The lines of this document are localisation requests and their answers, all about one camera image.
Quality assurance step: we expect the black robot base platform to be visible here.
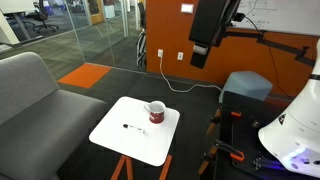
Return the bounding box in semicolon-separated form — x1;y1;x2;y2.
213;92;319;180

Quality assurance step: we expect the white square side table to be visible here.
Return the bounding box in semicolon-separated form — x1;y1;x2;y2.
89;96;180;180

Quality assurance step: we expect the white wall sign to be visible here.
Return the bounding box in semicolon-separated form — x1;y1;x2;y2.
181;4;194;14

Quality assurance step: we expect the white wall outlet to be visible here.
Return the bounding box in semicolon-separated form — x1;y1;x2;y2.
177;52;184;60

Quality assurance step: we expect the white power cable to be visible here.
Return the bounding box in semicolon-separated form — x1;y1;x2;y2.
159;54;224;94

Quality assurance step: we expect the black white marker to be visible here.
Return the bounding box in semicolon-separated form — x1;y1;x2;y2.
123;124;145;134

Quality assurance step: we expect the light blue ottoman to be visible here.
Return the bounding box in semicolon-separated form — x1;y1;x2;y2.
219;71;273;102

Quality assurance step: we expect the orange floor mat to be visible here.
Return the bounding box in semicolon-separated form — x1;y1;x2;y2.
58;64;111;88

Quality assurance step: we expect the orange black clamp upper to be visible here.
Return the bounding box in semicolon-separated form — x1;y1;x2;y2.
206;107;242;135

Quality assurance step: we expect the black white striped chair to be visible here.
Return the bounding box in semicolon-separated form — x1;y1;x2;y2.
136;2;146;67

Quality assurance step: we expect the black thin cable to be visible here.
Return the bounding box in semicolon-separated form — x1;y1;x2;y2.
240;14;284;98

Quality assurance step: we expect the orange black clamp lower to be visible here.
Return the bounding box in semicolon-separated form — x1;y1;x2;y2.
198;139;245;175

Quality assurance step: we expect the maroon white mug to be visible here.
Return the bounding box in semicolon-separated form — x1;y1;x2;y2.
144;101;166;124

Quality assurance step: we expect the grey sofa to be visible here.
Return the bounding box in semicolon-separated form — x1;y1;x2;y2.
0;52;107;180

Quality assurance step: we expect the white wall outlet plug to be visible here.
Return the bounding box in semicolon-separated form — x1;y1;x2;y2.
158;49;164;58

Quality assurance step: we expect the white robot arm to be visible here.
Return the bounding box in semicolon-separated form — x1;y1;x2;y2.
258;40;320;178

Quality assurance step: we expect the black office chair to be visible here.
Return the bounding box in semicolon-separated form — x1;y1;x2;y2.
33;0;59;33

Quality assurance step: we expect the orange black clamp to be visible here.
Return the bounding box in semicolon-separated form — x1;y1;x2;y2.
206;107;242;135
198;139;245;175

